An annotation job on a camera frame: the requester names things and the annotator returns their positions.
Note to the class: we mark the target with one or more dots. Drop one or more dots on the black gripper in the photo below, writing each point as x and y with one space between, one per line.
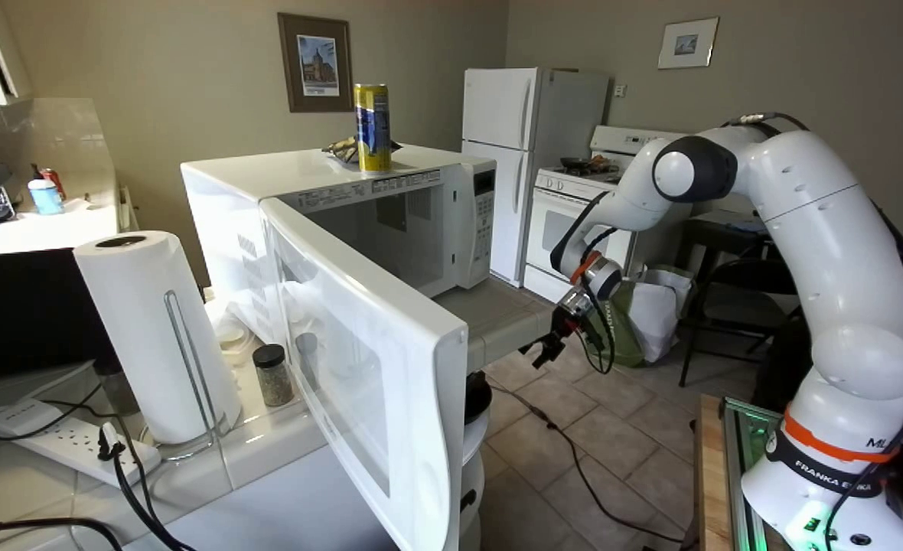
576 314

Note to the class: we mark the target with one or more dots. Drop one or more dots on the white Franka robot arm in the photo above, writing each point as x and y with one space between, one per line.
837 256

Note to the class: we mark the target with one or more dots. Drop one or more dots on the green bag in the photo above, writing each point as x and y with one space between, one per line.
624 326

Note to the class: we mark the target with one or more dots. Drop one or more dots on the white plastic bag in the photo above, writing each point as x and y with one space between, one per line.
666 306

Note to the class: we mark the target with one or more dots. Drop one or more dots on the white stove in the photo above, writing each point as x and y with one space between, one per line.
553 219

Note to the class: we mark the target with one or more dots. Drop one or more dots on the dark pan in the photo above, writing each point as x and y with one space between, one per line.
585 166

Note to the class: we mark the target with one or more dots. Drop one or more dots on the black metal chair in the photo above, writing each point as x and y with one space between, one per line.
719 240

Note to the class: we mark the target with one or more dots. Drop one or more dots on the wooden edged robot table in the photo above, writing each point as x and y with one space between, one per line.
715 478

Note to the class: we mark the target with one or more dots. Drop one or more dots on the white refrigerator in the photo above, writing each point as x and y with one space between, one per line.
496 110

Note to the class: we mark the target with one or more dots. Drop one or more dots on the small jar with black lid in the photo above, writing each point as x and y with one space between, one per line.
273 383

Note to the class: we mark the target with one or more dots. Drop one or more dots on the yellow and blue can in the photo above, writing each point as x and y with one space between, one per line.
370 128

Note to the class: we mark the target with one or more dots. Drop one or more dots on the small grey metal object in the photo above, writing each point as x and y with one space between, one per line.
341 151

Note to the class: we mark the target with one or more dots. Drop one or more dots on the white framed picture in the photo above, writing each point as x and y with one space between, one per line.
686 44

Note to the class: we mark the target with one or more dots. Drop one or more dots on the dark framed picture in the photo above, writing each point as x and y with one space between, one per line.
317 61

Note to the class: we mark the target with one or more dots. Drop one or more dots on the white paper towel roll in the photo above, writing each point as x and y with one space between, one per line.
133 326

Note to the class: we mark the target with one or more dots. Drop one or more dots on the white power strip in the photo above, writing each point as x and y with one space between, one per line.
61 440

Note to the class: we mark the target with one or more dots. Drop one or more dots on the red capped bottle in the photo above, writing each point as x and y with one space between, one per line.
53 179

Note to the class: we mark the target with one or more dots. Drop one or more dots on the blue and white bottle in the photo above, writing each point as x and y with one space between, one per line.
47 196

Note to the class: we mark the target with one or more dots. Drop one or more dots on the black flat screen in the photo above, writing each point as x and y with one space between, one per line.
23 316

